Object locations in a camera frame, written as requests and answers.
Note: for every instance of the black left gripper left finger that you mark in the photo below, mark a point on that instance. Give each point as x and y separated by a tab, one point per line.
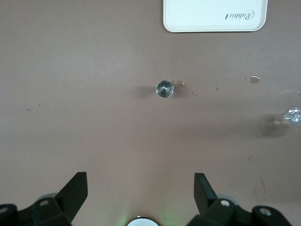
70	195

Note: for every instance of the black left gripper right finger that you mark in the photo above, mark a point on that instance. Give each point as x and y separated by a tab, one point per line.
204	195

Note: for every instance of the steel double jigger cup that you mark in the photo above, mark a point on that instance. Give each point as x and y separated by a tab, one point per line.
164	89

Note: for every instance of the clear stemmed wine glass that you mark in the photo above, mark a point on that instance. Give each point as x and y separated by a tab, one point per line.
291	116

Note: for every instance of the brown table cover mat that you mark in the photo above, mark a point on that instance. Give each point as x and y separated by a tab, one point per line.
94	94

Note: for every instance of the cream rabbit print tray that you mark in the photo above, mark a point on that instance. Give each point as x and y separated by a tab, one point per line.
200	16

